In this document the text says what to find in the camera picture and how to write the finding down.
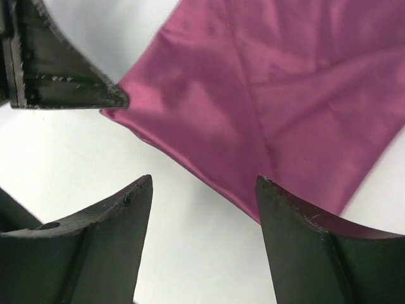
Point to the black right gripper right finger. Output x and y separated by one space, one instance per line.
318 257

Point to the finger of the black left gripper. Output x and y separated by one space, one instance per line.
42 70

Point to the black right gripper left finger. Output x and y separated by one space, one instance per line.
91 256

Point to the purple satin napkin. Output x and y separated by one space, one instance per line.
306 93

